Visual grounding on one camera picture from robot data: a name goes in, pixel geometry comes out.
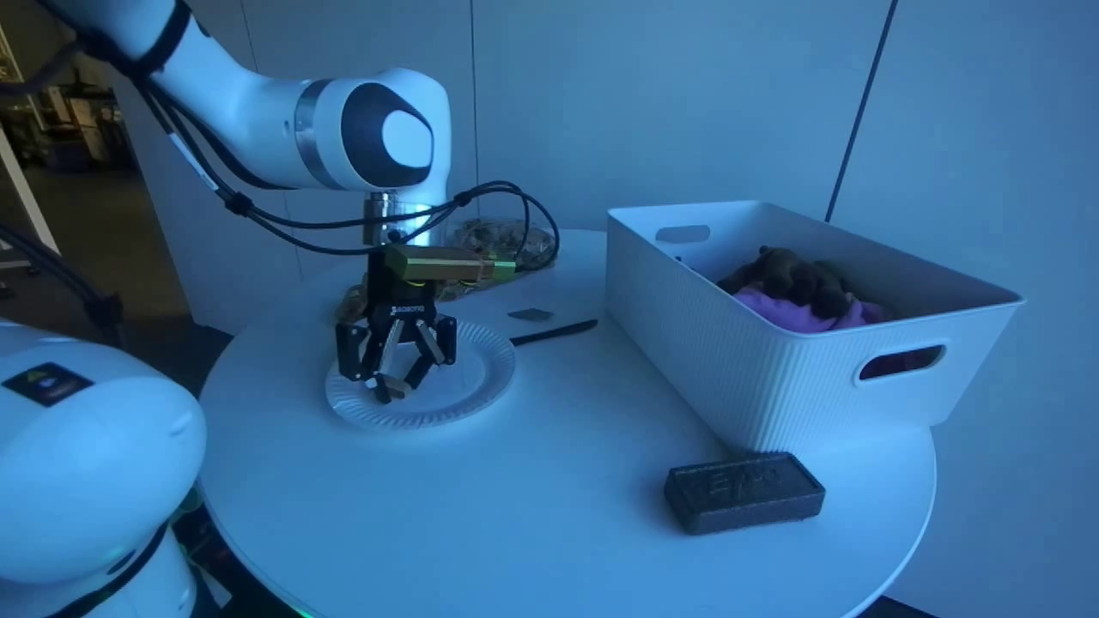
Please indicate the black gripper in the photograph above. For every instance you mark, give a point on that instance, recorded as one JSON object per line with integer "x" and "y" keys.
{"x": 399, "y": 333}

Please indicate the tan rubber band long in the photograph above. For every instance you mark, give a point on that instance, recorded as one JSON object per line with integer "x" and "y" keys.
{"x": 352, "y": 306}

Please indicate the white paper plate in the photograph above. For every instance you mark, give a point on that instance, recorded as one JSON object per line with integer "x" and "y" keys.
{"x": 449, "y": 391}

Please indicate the bag of rubber bands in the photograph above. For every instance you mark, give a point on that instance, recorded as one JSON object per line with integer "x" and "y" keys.
{"x": 517, "y": 243}

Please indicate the black pen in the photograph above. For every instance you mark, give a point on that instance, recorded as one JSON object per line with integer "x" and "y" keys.
{"x": 555, "y": 332}

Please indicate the white plastic storage bin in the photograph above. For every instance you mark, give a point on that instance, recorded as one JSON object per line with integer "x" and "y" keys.
{"x": 784, "y": 390}

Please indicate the purple cloth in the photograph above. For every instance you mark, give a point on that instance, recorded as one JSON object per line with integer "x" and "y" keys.
{"x": 800, "y": 316}

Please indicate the wrist camera with green light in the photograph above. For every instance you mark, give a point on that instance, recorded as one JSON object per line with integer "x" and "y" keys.
{"x": 446, "y": 267}

